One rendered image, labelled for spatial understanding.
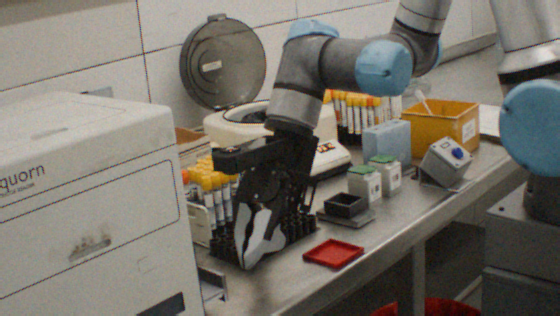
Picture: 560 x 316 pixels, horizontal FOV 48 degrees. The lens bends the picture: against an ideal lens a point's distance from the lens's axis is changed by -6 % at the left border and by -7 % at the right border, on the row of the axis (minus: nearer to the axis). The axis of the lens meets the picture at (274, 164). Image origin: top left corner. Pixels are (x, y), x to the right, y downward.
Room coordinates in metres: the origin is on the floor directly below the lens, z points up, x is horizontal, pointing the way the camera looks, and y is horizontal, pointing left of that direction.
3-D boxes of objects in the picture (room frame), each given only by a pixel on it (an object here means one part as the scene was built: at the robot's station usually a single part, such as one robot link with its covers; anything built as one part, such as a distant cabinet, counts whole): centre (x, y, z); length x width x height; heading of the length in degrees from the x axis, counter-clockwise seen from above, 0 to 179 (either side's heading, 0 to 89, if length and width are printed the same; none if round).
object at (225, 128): (1.37, -0.01, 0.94); 0.30 x 0.24 x 0.12; 36
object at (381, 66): (0.91, -0.15, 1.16); 0.11 x 0.11 x 0.08; 49
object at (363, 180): (1.11, -0.15, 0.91); 0.05 x 0.04 x 0.07; 45
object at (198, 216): (1.09, 0.08, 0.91); 0.20 x 0.10 x 0.07; 135
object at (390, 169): (1.16, -0.20, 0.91); 0.05 x 0.04 x 0.07; 45
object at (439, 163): (1.18, -0.31, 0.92); 0.13 x 0.07 x 0.08; 45
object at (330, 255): (0.92, -0.08, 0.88); 0.07 x 0.07 x 0.01; 45
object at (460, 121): (1.36, -0.37, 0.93); 0.13 x 0.13 x 0.10; 49
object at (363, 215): (1.06, -0.11, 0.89); 0.09 x 0.05 x 0.04; 45
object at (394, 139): (1.25, -0.23, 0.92); 0.10 x 0.07 x 0.10; 127
